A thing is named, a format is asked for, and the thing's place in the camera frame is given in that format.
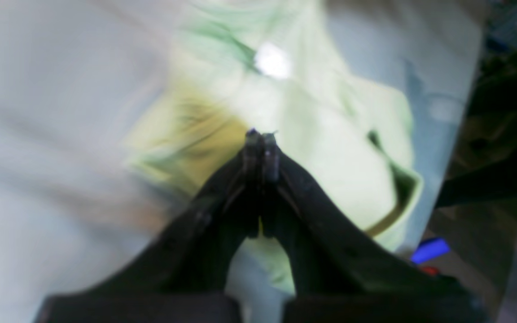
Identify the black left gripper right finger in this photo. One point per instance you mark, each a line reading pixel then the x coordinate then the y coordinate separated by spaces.
pixel 340 274

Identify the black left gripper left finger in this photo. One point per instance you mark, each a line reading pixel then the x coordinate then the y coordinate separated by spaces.
pixel 180 276

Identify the yellow-green T-shirt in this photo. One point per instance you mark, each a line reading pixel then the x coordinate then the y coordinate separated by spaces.
pixel 270 65

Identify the blue red clamp centre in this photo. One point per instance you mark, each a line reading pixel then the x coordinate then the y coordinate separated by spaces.
pixel 428 250

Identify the green table cloth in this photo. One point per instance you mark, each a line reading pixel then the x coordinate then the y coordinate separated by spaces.
pixel 76 74

